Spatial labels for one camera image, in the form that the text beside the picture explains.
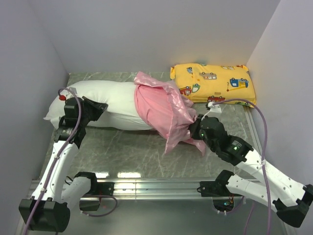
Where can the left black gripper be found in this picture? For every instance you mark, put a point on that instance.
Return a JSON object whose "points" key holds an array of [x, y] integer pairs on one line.
{"points": [[98, 107]]}

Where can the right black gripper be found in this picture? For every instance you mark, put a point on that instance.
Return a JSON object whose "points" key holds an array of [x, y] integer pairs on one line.
{"points": [[195, 127]]}

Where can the white pillow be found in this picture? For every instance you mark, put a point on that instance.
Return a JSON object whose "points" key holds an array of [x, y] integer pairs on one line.
{"points": [[116, 99]]}

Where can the pink pillowcase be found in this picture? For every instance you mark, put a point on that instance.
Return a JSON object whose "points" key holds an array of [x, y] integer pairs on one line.
{"points": [[161, 106]]}

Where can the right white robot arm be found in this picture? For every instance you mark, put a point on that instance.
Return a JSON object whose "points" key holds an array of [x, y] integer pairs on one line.
{"points": [[289, 199]]}

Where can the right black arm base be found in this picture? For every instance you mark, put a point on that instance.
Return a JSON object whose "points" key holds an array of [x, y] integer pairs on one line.
{"points": [[224, 202]]}

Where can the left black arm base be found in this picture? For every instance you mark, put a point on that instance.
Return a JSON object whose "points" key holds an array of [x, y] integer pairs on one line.
{"points": [[91, 202]]}

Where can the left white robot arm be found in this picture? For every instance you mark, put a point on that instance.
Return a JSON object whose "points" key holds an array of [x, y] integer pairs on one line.
{"points": [[48, 208]]}

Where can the yellow cartoon print pillow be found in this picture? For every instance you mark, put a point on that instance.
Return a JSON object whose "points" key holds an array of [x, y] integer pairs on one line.
{"points": [[210, 83]]}

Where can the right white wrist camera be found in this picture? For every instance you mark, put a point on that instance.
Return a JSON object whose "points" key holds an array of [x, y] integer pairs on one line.
{"points": [[213, 110]]}

